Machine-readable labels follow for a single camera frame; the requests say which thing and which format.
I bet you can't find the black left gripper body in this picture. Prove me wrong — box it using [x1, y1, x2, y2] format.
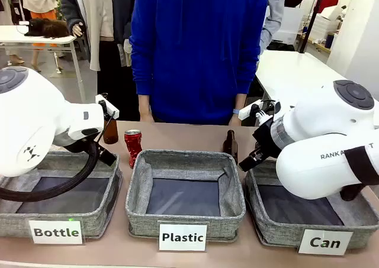
[96, 145, 118, 167]

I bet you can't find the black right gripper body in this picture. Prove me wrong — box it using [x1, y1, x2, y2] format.
[252, 118, 285, 160]

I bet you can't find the brown glass bottle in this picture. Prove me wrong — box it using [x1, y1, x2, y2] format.
[222, 130, 239, 166]
[102, 114, 119, 145]

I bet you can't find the person's right forearm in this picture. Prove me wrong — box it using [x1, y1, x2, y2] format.
[138, 93, 155, 123]

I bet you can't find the person's left forearm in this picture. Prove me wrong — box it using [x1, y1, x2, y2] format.
[229, 93, 248, 126]

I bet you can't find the crushed red can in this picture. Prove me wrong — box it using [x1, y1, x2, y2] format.
[124, 129, 143, 169]

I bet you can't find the grey basket labelled Bottle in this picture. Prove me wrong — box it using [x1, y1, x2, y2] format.
[0, 151, 123, 240]

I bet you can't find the grey basket labelled Can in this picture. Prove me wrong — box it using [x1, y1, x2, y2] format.
[243, 158, 379, 250]

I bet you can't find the grey basket labelled Plastic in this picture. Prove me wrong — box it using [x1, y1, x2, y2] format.
[125, 148, 247, 241]

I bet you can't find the white Can label card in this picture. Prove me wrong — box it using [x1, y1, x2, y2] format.
[297, 228, 354, 256]

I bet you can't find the large white table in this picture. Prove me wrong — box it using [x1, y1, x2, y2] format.
[253, 49, 379, 106]

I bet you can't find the white Bottle label card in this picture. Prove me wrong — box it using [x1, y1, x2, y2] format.
[28, 219, 85, 246]

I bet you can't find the white Plastic label card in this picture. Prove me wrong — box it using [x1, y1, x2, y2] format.
[157, 220, 208, 253]

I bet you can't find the blue hoodie torso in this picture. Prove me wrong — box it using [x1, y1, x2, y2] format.
[129, 0, 269, 126]

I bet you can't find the dark blue cup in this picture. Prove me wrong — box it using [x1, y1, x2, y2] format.
[324, 33, 336, 50]

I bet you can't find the white cardboard box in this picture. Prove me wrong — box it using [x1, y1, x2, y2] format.
[277, 7, 305, 44]

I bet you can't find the stack of white boxes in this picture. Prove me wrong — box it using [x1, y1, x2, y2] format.
[310, 12, 343, 41]

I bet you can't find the person in grey-blue shirt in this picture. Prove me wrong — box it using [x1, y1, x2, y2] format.
[259, 0, 288, 56]

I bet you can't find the black pole stand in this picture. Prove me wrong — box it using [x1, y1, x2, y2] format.
[297, 0, 327, 54]

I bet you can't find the black furry plush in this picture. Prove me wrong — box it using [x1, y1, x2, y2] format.
[23, 17, 70, 40]

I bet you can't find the small white table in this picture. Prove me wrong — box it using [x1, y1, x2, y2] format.
[0, 24, 87, 104]

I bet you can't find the person in orange trousers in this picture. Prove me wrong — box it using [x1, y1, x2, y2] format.
[18, 0, 65, 73]

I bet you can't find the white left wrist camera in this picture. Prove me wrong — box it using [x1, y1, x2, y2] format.
[94, 93, 120, 118]

